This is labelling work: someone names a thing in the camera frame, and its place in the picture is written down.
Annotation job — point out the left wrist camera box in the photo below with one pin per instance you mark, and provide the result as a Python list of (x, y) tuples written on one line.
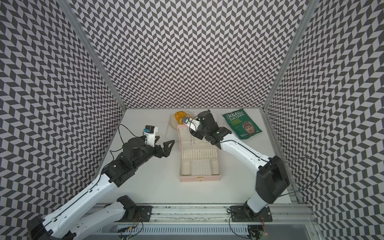
[(149, 133)]

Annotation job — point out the green crisps bag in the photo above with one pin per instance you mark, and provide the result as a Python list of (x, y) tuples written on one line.
[(241, 123)]

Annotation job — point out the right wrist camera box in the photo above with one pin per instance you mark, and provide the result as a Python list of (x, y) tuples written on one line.
[(191, 123)]

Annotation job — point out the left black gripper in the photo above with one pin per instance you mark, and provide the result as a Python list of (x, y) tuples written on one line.
[(166, 152)]

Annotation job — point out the pink jewelry box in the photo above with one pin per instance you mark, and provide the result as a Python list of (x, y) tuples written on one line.
[(199, 159)]

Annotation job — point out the yellow braided bread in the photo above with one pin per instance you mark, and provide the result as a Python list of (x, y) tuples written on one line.
[(180, 115)]

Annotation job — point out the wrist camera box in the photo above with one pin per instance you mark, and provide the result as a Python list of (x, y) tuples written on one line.
[(191, 123), (149, 133)]

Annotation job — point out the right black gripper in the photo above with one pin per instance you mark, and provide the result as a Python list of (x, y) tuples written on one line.
[(196, 134)]

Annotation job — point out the metal base rail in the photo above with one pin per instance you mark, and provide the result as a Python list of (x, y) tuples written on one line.
[(286, 221)]

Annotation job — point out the cream round plate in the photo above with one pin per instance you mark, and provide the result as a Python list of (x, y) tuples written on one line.
[(173, 122)]

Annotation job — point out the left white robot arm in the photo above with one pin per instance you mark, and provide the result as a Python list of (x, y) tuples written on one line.
[(69, 222)]

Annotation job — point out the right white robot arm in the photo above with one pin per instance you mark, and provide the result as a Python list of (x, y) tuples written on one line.
[(271, 175)]

